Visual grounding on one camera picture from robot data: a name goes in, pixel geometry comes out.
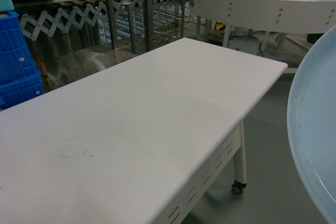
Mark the light blue round tray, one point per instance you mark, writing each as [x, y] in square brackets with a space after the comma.
[311, 123]

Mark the white table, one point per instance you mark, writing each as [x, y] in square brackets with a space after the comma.
[139, 142]

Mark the expandable roller conveyor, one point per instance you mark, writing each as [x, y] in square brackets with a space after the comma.
[59, 18]

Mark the white round turntable machine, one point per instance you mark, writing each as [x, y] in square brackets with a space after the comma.
[217, 20]

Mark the blue crate lower right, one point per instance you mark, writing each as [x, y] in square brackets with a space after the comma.
[21, 90]

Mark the blue crate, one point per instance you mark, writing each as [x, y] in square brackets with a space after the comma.
[16, 59]
[21, 90]

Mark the blue crate upper right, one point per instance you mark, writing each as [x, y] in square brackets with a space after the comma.
[16, 59]

